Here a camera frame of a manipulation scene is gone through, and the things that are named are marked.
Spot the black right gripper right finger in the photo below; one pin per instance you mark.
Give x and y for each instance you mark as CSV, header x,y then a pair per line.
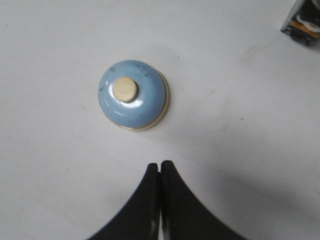
x,y
184,217

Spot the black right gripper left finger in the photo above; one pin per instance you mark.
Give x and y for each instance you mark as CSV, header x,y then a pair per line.
x,y
139,218

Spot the blue desk bell cream base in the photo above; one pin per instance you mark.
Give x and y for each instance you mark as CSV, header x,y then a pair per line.
x,y
133,95

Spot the black selector switch orange body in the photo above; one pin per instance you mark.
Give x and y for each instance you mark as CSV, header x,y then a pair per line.
x,y
303,22

